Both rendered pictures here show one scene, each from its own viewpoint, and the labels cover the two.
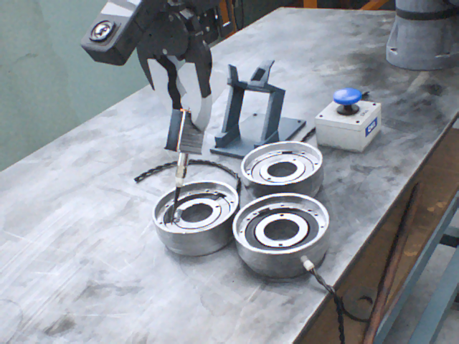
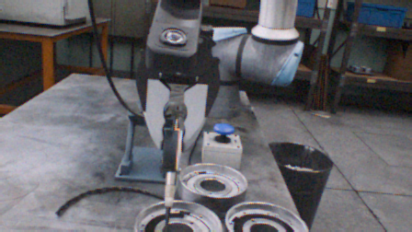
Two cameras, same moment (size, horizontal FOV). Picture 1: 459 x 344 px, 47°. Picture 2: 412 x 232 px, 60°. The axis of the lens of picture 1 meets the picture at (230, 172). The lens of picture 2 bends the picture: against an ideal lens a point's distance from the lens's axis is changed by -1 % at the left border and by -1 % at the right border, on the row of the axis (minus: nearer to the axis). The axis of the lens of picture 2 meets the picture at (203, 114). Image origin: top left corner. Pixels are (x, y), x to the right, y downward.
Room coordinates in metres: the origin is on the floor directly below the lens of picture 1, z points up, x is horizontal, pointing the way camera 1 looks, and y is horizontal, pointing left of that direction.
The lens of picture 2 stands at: (0.25, 0.30, 1.10)
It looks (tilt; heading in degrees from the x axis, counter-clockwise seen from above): 18 degrees down; 316
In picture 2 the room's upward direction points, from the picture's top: 7 degrees clockwise
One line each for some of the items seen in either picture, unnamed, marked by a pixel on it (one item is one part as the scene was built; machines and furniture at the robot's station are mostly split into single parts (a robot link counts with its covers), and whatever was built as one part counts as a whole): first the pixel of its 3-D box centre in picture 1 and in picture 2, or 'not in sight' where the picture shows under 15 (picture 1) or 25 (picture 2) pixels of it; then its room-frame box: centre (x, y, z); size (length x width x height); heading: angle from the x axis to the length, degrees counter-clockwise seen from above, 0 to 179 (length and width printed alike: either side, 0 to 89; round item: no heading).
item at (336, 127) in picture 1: (350, 121); (221, 148); (0.68, -0.19, 0.82); 0.08 x 0.07 x 0.05; 138
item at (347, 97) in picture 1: (347, 107); (223, 137); (0.68, -0.18, 0.85); 0.04 x 0.04 x 0.05
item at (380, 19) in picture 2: not in sight; (373, 15); (2.02, -3.86, 1.11); 0.52 x 0.38 x 0.22; 48
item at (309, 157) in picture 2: not in sight; (289, 193); (1.06, -1.15, 0.21); 0.34 x 0.34 x 0.43
